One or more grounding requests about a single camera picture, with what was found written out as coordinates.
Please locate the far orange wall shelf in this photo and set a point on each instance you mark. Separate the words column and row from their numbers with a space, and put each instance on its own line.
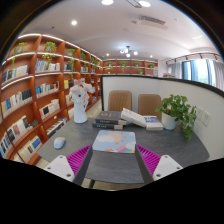
column 130, row 67

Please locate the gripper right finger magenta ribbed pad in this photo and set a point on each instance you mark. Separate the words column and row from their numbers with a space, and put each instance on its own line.
column 157, row 166

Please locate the left tan chair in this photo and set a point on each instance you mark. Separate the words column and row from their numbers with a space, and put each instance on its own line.
column 118, row 100

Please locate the flat white blue book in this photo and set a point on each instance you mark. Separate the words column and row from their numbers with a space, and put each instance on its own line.
column 153, row 123

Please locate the right tan chair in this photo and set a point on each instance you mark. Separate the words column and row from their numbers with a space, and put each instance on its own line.
column 148, row 103

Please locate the white vase with flowers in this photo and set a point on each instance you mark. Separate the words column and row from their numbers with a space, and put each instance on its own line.
column 79, row 95

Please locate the ceiling lamp cluster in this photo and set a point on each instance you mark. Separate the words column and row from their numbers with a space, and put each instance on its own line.
column 128, row 52

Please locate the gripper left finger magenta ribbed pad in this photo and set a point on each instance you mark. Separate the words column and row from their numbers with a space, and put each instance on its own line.
column 72, row 167

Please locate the colourful pastel mouse pad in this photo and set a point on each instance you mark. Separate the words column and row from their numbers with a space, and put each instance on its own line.
column 115, row 141

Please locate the lower dark hardcover book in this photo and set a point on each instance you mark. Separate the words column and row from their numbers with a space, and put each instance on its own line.
column 107, row 126

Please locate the upper dark hardcover book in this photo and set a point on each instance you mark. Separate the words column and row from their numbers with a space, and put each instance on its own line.
column 110, row 117

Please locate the leaning white book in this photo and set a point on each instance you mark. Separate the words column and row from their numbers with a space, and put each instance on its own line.
column 133, row 117

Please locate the white wall socket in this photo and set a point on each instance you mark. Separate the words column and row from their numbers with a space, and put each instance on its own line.
column 206, row 118

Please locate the white partition panel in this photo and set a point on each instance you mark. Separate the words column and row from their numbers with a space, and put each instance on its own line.
column 200, row 105

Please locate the white computer mouse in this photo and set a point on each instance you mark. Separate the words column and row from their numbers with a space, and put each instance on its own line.
column 59, row 142

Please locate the dark hardcover book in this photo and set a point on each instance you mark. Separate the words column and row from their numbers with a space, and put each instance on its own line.
column 110, row 117
column 107, row 126

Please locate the ceiling air conditioner vent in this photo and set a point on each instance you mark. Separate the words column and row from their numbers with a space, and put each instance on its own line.
column 154, row 22

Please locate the window with curtains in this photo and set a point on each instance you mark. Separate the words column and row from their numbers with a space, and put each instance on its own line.
column 205, row 71

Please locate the tan chair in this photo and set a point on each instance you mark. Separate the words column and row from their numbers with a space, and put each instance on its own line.
column 118, row 100
column 148, row 103

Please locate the green plant in white pot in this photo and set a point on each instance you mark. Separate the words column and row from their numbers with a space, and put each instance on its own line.
column 176, row 106

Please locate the large orange wooden bookshelf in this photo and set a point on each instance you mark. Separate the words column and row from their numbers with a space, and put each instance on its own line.
column 35, row 79

